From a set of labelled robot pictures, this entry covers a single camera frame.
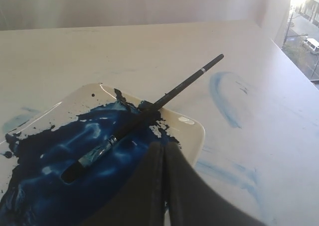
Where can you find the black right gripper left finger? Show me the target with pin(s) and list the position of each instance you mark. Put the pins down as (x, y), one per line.
(140, 202)

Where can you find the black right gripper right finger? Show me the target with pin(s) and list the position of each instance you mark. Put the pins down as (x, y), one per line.
(192, 202)

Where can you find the black paintbrush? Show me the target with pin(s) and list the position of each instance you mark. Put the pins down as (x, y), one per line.
(80, 166)

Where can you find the white square paint plate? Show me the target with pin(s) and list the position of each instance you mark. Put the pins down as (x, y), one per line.
(34, 154)

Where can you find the white van outside window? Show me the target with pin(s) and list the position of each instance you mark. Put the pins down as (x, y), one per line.
(312, 45)

